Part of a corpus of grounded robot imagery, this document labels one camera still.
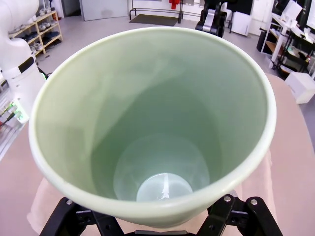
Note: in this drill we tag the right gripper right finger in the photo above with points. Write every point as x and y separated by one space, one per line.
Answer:
261 221

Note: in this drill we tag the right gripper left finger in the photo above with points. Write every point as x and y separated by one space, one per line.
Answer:
69 221

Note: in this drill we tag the pale green tall cup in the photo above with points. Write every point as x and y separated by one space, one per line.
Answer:
147 98

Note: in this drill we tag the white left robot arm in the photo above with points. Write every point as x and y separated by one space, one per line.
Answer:
17 49

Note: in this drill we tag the pink cloth mat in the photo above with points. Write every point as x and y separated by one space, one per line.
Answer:
46 204

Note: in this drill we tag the black floor mat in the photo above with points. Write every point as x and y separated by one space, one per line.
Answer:
153 20

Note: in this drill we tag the white box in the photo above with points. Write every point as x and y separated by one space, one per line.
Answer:
301 87

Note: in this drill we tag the black cart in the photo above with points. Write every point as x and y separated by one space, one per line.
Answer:
295 56

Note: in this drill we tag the black speaker box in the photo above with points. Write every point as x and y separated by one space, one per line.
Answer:
262 40

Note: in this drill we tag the white shelf table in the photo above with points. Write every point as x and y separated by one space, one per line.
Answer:
278 37

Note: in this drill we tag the wooden shoe rack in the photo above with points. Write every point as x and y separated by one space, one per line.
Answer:
59 27

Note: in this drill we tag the white cabinet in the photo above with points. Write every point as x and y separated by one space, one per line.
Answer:
241 23

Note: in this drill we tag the black and silver machine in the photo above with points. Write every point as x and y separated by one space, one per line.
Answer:
211 22

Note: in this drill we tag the grey door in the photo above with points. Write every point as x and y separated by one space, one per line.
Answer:
103 9

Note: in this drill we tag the black monitor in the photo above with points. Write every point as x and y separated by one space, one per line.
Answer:
310 12

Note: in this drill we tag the black metal rail frame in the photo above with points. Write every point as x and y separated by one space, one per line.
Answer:
157 9

